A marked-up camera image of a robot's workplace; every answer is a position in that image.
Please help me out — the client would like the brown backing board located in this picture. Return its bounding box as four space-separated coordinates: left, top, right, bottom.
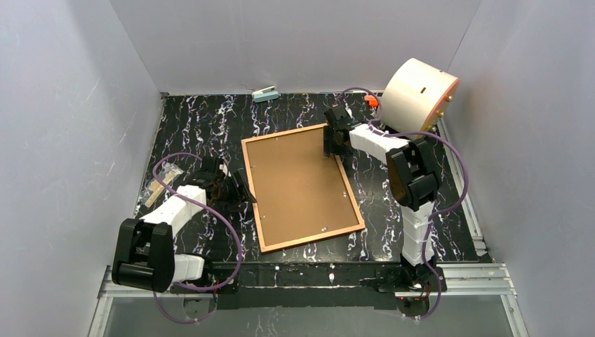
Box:
246 129 361 247

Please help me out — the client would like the wooden picture frame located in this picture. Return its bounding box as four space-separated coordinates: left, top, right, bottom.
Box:
241 122 367 255

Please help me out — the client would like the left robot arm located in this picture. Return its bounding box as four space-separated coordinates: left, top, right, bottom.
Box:
112 157 256 293

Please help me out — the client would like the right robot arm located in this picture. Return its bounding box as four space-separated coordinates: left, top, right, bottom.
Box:
323 107 441 298

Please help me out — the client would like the orange clip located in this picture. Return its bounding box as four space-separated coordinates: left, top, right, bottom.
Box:
364 95 380 108

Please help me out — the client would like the small plastic bag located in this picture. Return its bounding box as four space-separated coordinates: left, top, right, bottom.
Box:
140 163 185 208

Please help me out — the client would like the teal white small device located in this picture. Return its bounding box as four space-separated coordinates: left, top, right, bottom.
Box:
251 86 280 103

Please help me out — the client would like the white orange cylinder box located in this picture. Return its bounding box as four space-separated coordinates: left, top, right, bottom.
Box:
379 58 460 133

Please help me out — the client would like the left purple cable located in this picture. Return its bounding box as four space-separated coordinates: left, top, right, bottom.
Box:
151 152 244 326

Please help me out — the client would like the purple cable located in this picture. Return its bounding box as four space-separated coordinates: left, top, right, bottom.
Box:
151 152 244 326
334 86 470 322

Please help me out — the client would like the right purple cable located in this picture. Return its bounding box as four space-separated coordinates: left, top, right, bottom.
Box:
334 86 470 322

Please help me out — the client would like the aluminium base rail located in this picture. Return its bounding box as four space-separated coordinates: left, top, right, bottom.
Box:
88 263 528 336

